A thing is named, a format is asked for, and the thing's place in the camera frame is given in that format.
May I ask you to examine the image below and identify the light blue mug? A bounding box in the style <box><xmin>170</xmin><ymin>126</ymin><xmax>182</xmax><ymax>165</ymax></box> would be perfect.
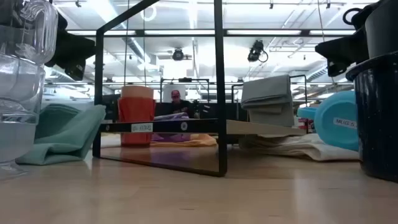
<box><xmin>297</xmin><ymin>90</ymin><xmax>360</xmax><ymax>152</ymax></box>

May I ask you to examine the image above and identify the grey cloth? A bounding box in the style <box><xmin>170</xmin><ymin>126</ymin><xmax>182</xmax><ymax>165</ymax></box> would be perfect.
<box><xmin>240</xmin><ymin>74</ymin><xmax>295</xmax><ymax>128</ymax></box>

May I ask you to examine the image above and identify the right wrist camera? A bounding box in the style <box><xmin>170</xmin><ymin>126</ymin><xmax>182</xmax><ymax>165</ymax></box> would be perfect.
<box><xmin>326</xmin><ymin>58</ymin><xmax>348</xmax><ymax>78</ymax></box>

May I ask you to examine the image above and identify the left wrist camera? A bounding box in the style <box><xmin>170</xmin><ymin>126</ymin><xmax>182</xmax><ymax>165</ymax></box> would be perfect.
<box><xmin>64</xmin><ymin>58</ymin><xmax>86</xmax><ymax>82</ymax></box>

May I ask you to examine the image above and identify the orange faceted tumbler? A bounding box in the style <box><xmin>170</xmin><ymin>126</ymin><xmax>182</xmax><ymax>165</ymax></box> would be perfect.
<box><xmin>117</xmin><ymin>96</ymin><xmax>157</xmax><ymax>147</ymax></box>

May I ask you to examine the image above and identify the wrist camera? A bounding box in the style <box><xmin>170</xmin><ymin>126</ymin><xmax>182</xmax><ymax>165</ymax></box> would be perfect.
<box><xmin>64</xmin><ymin>58</ymin><xmax>86</xmax><ymax>82</ymax></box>
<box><xmin>326</xmin><ymin>58</ymin><xmax>348</xmax><ymax>78</ymax></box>

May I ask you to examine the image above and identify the person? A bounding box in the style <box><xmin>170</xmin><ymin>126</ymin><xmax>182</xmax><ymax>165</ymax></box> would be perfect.
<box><xmin>169</xmin><ymin>90</ymin><xmax>200</xmax><ymax>119</ymax></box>

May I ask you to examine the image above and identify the black overhead frame bar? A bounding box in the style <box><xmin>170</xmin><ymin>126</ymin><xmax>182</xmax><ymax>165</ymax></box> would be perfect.
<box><xmin>67</xmin><ymin>29</ymin><xmax>357</xmax><ymax>39</ymax></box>

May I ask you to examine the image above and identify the black monitor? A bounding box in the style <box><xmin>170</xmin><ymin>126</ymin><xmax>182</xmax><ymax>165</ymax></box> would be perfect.
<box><xmin>102</xmin><ymin>93</ymin><xmax>121</xmax><ymax>121</ymax></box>

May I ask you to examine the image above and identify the black ceiling spotlight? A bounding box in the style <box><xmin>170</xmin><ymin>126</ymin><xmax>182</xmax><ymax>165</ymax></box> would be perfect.
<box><xmin>172</xmin><ymin>47</ymin><xmax>185</xmax><ymax>62</ymax></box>
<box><xmin>247</xmin><ymin>39</ymin><xmax>269</xmax><ymax>63</ymax></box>

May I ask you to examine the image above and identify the dark blue speckled enamel mug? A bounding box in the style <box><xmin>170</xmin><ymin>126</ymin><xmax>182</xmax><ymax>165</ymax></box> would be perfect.
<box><xmin>345</xmin><ymin>51</ymin><xmax>398</xmax><ymax>183</ymax></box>

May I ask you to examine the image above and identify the teal cloth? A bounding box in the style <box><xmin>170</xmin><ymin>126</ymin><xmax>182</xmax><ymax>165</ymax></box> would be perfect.
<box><xmin>15</xmin><ymin>103</ymin><xmax>107</xmax><ymax>166</ymax></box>

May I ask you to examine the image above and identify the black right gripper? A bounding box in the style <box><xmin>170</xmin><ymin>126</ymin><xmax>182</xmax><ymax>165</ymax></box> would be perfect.
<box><xmin>315</xmin><ymin>11</ymin><xmax>369</xmax><ymax>66</ymax></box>

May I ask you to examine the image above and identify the white checked towel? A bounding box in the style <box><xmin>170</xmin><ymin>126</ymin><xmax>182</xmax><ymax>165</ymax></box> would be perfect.
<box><xmin>238</xmin><ymin>133</ymin><xmax>360</xmax><ymax>162</ymax></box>

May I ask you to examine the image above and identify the white napkin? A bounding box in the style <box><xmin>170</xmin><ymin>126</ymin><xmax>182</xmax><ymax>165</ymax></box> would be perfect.
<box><xmin>100</xmin><ymin>133</ymin><xmax>123</xmax><ymax>149</ymax></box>

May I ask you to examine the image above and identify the black metal wire rack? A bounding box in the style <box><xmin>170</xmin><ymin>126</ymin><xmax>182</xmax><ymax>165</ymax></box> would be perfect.
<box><xmin>92</xmin><ymin>0</ymin><xmax>307</xmax><ymax>177</ymax></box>

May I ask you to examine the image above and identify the white hanging ring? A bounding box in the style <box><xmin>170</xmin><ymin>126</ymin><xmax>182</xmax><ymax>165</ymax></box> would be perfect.
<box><xmin>139</xmin><ymin>3</ymin><xmax>158</xmax><ymax>22</ymax></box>

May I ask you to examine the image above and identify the black cup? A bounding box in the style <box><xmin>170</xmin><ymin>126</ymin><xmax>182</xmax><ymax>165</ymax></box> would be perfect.
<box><xmin>364</xmin><ymin>0</ymin><xmax>398</xmax><ymax>59</ymax></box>

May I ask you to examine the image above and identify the black wire towel rack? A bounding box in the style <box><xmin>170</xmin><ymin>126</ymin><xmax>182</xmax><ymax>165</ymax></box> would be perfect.
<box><xmin>289</xmin><ymin>73</ymin><xmax>308</xmax><ymax>134</ymax></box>

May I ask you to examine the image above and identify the purple faceted tumbler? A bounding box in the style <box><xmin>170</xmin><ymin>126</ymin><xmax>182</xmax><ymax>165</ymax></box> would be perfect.
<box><xmin>151</xmin><ymin>112</ymin><xmax>192</xmax><ymax>142</ymax></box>

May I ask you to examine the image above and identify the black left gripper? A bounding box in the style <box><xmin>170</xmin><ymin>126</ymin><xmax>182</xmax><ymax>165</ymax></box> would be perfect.
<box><xmin>45</xmin><ymin>30</ymin><xmax>96</xmax><ymax>68</ymax></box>

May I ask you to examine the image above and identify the tan paper cup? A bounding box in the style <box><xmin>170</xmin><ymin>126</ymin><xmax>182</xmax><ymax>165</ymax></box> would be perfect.
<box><xmin>120</xmin><ymin>85</ymin><xmax>155</xmax><ymax>101</ymax></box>

